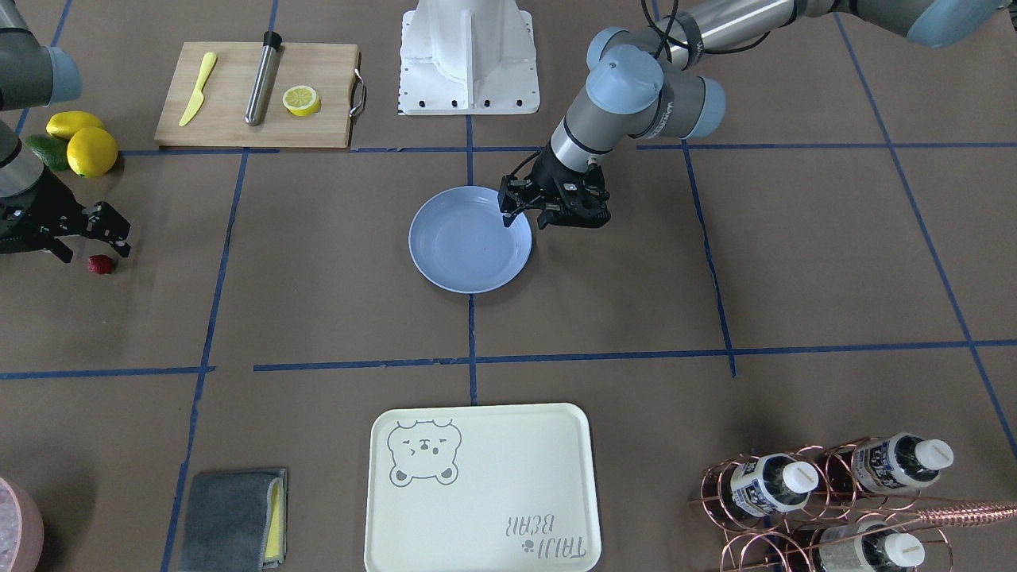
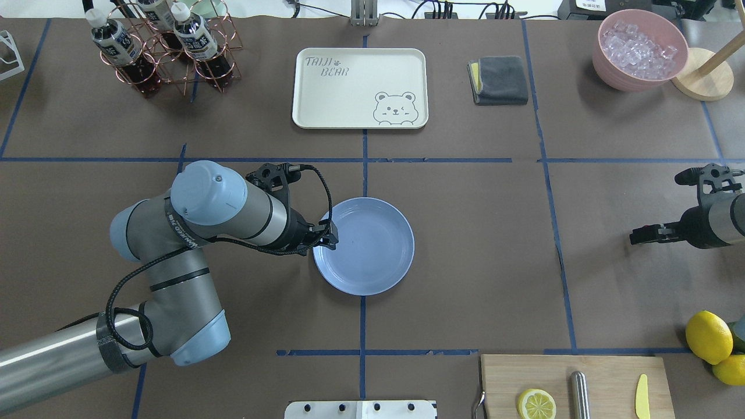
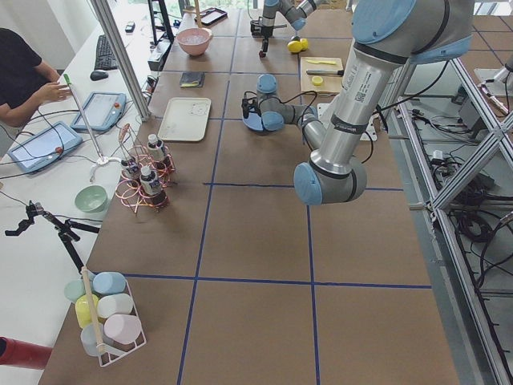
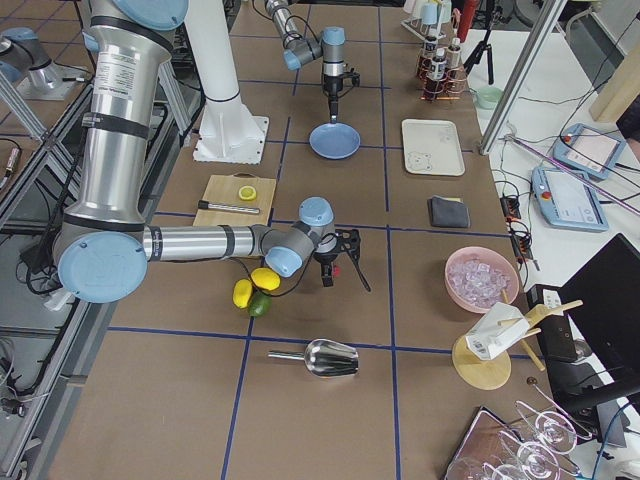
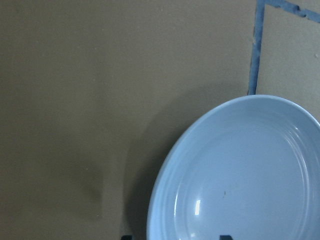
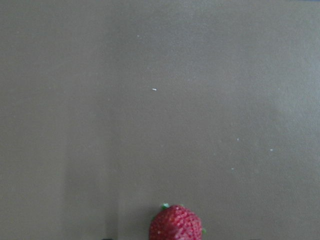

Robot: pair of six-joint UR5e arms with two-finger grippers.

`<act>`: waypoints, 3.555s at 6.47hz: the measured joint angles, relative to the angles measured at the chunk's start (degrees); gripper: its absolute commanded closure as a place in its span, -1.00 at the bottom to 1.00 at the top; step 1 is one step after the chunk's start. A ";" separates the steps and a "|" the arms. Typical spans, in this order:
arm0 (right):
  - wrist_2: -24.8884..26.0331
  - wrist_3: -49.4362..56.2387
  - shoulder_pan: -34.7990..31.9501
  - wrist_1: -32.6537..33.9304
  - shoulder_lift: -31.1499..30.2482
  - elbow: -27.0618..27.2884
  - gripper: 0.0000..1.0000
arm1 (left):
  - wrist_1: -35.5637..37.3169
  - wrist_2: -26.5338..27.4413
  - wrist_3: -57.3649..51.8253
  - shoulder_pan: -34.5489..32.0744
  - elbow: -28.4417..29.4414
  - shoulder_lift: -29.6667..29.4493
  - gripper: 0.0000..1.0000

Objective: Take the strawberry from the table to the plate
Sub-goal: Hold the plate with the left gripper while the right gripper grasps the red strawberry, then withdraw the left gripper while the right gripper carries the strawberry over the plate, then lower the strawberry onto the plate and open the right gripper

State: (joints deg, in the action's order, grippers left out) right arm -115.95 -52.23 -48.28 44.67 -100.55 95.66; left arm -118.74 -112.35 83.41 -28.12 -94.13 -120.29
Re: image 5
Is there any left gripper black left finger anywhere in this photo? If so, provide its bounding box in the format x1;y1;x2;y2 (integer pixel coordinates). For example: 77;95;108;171
120;235;133;240

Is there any blue plate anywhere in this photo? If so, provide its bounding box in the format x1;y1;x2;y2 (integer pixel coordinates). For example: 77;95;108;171
146;95;320;240

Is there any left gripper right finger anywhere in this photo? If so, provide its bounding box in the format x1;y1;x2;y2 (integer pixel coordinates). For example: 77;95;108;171
219;235;233;240

